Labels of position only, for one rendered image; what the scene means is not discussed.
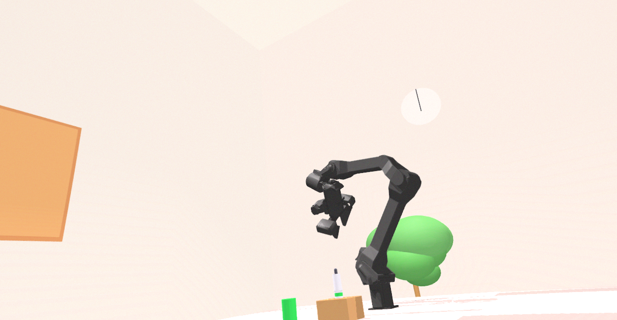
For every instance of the white marker with green band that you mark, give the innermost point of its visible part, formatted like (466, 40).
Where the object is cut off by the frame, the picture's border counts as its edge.
(337, 284)

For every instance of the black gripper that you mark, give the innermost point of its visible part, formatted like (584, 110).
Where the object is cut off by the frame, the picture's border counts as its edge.
(339, 208)

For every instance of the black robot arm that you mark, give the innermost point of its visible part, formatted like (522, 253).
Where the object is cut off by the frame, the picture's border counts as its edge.
(372, 261)

